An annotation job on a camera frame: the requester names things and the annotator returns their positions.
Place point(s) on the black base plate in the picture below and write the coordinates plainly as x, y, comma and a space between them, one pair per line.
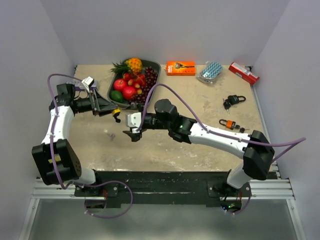
207, 188

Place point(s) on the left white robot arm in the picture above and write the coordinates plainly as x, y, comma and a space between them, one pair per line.
55, 158

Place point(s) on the red box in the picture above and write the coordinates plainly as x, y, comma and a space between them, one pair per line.
243, 73

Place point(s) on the small silver key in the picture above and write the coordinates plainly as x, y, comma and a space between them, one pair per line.
111, 136

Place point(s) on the orange padlock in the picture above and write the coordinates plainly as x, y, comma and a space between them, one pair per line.
232, 125

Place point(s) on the purple grape bunch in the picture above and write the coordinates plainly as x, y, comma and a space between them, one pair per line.
151, 76

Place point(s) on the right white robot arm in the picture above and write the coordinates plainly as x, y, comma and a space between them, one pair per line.
254, 149

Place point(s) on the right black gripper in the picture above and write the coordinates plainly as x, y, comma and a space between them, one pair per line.
135, 137

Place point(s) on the orange razor box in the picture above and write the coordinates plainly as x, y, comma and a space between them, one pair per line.
180, 68

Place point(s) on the aluminium frame rail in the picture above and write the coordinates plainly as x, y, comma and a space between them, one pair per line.
269, 213

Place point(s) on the blue patterned sponge pack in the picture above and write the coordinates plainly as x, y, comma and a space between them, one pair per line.
209, 73

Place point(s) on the toy pineapple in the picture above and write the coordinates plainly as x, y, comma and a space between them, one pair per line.
132, 66

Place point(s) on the dark grey fruit tray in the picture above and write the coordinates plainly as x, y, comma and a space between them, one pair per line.
146, 63

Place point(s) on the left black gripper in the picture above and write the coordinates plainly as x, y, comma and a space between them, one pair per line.
104, 105

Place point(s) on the yellow padlock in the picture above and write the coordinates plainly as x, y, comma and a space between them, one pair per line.
115, 114

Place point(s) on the purple toothpaste box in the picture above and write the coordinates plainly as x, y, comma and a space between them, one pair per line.
78, 86

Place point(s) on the small red cherries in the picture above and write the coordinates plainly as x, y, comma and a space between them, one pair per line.
138, 81

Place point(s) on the green avocado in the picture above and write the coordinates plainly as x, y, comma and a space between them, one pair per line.
117, 96

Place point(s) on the red pomegranate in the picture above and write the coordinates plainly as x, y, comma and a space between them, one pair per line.
129, 93

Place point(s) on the black padlock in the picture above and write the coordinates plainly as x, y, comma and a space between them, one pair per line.
232, 100

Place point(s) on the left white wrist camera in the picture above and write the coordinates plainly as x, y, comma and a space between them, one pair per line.
87, 83

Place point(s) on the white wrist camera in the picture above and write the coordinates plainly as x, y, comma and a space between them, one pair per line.
87, 83
133, 121

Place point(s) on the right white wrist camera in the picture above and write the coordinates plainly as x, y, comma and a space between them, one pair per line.
133, 121

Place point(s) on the red apple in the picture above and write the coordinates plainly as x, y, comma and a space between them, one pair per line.
120, 84

